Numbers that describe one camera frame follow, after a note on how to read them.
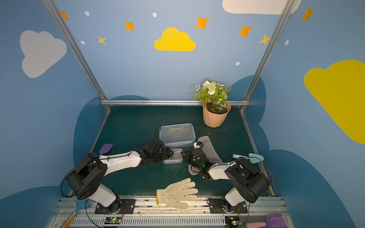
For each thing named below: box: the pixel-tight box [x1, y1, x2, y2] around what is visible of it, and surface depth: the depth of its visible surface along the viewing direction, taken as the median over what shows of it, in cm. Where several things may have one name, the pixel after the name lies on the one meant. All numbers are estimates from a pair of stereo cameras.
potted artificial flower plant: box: [190, 80, 233, 128], surface depth 97 cm
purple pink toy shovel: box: [245, 213, 289, 228], surface depth 71 cm
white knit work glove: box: [155, 178, 199, 210], surface depth 80 cm
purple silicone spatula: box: [98, 143, 114, 156], surface depth 97 cm
